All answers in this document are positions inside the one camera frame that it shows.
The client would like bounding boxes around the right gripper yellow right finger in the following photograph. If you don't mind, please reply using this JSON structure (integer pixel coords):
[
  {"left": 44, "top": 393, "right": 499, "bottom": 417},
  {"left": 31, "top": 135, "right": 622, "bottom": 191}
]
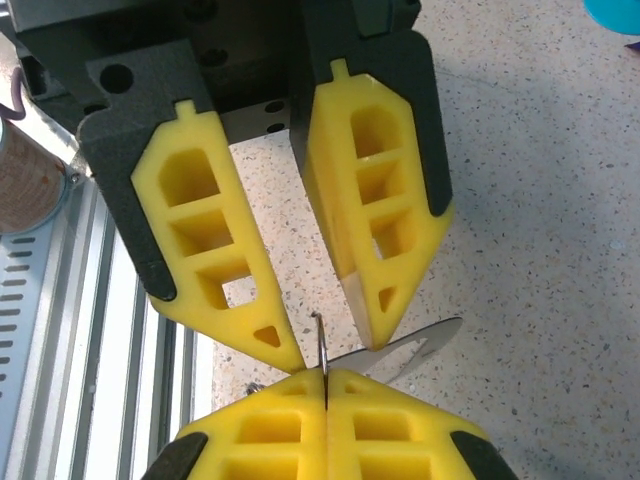
[{"left": 324, "top": 367, "right": 521, "bottom": 480}]

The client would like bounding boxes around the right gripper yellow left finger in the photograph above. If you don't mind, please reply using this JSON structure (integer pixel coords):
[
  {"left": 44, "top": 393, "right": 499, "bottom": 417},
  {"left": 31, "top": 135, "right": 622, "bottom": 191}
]
[{"left": 142, "top": 367, "right": 329, "bottom": 480}]

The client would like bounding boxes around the silver split keyring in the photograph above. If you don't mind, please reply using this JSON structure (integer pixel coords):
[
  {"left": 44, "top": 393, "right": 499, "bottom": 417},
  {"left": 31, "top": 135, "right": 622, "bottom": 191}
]
[{"left": 310, "top": 311, "right": 332, "bottom": 384}]

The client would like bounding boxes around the blue plastic wine glass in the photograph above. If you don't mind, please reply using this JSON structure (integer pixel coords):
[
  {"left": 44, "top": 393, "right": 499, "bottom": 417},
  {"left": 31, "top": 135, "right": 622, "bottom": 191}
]
[{"left": 582, "top": 0, "right": 640, "bottom": 37}]

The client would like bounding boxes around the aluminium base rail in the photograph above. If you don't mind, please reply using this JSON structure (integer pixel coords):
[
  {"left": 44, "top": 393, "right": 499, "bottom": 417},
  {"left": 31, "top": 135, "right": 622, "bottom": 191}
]
[{"left": 49, "top": 149, "right": 221, "bottom": 480}]

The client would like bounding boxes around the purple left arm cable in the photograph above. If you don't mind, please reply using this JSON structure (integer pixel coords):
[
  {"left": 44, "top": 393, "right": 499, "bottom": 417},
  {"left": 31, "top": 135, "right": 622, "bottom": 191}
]
[{"left": 0, "top": 67, "right": 27, "bottom": 122}]

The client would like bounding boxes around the white slotted cable duct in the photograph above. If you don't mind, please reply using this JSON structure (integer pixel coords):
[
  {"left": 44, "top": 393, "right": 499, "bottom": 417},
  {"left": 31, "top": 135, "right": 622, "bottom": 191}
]
[{"left": 0, "top": 232, "right": 69, "bottom": 480}]

